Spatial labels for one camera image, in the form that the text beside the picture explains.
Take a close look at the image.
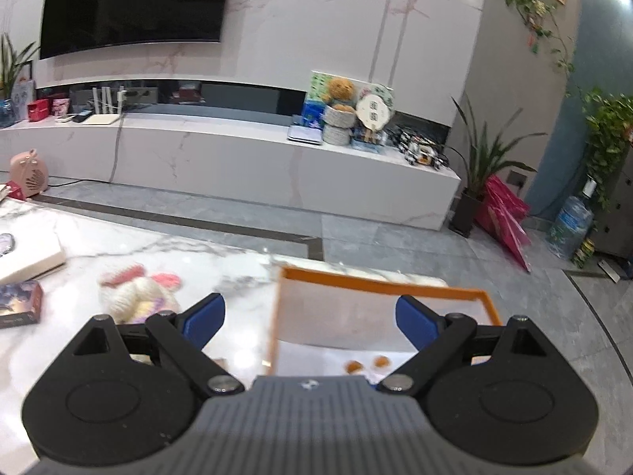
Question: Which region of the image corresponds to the wall television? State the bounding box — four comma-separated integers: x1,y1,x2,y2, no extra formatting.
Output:
40,0,235,60

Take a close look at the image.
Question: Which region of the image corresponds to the black power cable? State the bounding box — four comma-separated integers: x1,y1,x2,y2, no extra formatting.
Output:
47,114,125,189

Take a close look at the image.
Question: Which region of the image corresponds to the white marble television cabinet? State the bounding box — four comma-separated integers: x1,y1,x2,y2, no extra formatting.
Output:
0,109,462,231

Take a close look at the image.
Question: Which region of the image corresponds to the large water bottle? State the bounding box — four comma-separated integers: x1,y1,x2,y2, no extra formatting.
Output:
546,195,594,259

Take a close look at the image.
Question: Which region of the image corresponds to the pothos plant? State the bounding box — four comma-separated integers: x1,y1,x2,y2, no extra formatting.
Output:
584,86,633,209

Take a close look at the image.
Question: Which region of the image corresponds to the orange cardboard box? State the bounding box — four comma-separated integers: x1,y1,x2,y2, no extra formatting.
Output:
264,266,505,377

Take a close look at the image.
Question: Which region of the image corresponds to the black white checkered toy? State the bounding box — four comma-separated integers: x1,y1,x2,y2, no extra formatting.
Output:
398,126,448,171

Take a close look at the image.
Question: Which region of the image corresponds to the blue flat box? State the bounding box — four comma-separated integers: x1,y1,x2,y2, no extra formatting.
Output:
351,126,389,152

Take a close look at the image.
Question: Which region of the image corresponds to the pink plastic bag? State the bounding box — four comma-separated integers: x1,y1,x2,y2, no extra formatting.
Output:
476,174,532,273

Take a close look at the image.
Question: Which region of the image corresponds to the white router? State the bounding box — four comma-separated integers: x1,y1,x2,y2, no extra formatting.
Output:
88,86,123,125

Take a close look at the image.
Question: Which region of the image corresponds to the silver laptop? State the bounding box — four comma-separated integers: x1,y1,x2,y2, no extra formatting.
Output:
288,125,324,145

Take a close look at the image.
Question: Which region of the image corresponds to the tall potted plant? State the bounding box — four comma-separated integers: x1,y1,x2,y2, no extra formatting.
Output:
447,94,547,238

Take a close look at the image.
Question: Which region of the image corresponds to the round white hand fan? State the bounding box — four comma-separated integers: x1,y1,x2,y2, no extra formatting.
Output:
355,84,395,134

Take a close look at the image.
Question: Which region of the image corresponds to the green can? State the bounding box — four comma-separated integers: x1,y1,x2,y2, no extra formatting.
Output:
572,237,597,269

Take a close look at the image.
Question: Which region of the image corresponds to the printed picture box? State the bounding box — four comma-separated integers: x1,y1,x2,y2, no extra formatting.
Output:
0,279,44,330

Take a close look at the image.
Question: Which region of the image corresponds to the brown teddy bear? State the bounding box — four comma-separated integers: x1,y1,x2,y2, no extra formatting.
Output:
328,78,357,110

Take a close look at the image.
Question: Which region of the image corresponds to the blue printed standing card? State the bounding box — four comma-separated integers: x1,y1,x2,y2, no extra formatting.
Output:
301,72,330,127

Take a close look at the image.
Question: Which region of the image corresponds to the long white box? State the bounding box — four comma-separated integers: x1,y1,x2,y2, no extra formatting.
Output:
0,230,67,287

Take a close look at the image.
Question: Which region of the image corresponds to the hanging vine plant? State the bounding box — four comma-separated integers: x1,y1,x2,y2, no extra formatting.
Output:
502,0,577,77

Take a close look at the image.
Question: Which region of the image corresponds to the green plant in blue vase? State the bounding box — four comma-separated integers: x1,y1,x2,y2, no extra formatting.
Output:
0,34,40,128

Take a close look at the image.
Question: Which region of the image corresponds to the pink fan heater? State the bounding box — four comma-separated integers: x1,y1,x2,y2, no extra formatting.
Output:
10,148,49,198

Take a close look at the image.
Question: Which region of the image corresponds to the grey cabinet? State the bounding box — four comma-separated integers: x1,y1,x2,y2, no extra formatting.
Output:
591,158,633,258

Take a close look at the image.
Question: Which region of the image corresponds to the crochet bunny doll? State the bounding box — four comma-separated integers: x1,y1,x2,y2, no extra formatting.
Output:
98,264,181,325

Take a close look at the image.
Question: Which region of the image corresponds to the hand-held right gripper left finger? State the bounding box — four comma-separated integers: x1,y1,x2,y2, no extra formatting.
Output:
74,293,245,397

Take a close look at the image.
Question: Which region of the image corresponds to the flat floor scale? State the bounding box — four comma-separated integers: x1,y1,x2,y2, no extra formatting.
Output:
598,257,633,283

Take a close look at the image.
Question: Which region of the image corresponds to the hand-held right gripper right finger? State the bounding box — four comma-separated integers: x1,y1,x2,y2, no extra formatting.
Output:
377,295,550,397

